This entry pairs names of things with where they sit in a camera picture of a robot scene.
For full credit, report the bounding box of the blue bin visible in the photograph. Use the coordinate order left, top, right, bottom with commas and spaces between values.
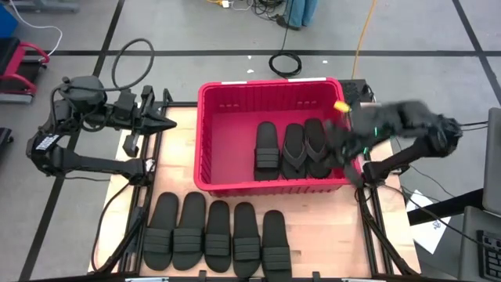
0, 3, 19, 39

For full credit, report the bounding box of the black cable bundle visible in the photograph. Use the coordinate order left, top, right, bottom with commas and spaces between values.
230, 0, 290, 21

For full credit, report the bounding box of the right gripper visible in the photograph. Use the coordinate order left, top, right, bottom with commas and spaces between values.
323, 105, 383, 189

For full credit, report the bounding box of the black perforated plate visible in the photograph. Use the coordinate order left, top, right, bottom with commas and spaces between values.
338, 79, 373, 105

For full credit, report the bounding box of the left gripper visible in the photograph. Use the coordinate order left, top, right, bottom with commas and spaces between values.
135, 85, 178, 136

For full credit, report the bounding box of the yellow floor cable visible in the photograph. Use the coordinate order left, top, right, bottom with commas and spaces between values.
351, 0, 377, 80

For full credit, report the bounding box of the grey table base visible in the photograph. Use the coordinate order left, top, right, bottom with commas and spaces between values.
11, 0, 80, 13

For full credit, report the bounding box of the coiled black floor cable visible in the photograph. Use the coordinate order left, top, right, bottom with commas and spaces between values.
268, 27, 303, 78

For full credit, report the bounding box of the black slide sandal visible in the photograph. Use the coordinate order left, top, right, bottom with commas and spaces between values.
261, 209, 293, 282
232, 201, 261, 278
142, 191, 180, 271
254, 121, 281, 182
172, 190, 207, 271
204, 200, 232, 273

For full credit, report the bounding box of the black frame cable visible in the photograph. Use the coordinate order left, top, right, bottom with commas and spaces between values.
90, 182, 136, 273

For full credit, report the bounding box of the black flip flop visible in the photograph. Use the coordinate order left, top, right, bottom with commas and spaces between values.
304, 117, 333, 179
280, 123, 308, 180

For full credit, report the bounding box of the grey monitor back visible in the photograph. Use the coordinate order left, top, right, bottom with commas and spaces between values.
481, 107, 501, 216

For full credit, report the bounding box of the red plastic bin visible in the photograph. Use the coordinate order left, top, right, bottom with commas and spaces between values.
194, 77, 363, 197

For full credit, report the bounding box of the white paper sheet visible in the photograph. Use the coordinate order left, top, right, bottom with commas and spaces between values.
406, 190, 451, 255

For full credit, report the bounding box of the red and black cart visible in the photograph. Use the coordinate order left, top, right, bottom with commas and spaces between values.
0, 37, 51, 105

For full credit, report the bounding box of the grey desk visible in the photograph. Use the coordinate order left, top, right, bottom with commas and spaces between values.
456, 205, 501, 282

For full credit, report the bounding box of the person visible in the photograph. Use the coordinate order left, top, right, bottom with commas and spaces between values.
282, 0, 319, 31

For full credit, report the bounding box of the white floor cable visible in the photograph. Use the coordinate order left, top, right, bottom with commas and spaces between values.
9, 0, 63, 58

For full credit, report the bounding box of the black chair base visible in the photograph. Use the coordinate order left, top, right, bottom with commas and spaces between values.
0, 127, 15, 157

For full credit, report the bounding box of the black beam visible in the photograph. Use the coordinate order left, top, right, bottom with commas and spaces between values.
406, 187, 485, 227

